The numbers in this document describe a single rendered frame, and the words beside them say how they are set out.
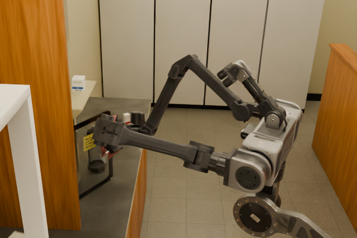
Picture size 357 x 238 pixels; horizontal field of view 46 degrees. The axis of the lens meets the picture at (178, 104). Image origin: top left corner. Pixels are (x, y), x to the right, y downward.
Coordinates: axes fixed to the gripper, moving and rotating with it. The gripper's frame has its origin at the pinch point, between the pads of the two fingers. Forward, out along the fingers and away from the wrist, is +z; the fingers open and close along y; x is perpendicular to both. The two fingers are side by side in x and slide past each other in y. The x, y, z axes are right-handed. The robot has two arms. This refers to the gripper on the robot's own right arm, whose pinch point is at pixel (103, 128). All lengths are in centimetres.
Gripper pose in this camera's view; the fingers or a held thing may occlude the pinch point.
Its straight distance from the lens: 228.0
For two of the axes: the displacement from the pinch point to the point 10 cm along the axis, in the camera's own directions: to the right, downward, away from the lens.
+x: -0.2, 4.4, -9.0
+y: 0.3, -9.0, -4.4
